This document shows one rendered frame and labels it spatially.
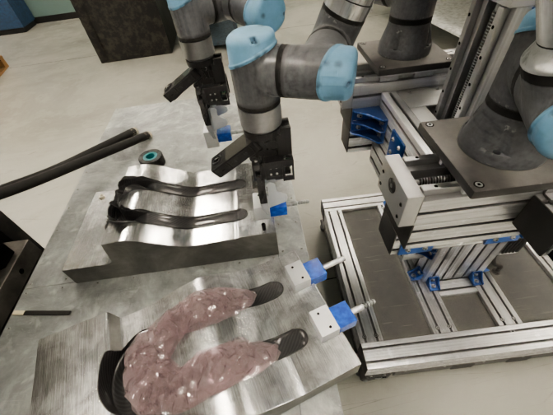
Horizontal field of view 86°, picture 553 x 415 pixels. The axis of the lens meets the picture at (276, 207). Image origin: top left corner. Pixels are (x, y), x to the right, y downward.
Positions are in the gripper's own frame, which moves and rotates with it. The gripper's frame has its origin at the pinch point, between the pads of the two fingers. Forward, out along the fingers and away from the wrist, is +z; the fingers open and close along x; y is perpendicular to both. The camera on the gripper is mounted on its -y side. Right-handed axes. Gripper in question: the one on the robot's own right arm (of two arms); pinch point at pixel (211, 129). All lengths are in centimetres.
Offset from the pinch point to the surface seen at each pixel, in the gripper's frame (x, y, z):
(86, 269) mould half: -36.1, -30.4, 9.8
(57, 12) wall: 613, -336, 82
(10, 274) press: -29, -57, 17
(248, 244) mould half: -36.1, 7.5, 8.9
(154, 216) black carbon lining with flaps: -28.1, -13.5, 3.6
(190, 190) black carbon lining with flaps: -17.5, -6.8, 6.8
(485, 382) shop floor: -57, 89, 95
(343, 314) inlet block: -56, 25, 8
